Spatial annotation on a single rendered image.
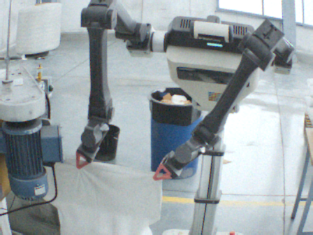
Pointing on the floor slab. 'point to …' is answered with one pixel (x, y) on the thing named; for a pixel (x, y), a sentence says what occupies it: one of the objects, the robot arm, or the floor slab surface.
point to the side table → (303, 184)
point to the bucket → (109, 144)
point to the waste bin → (171, 127)
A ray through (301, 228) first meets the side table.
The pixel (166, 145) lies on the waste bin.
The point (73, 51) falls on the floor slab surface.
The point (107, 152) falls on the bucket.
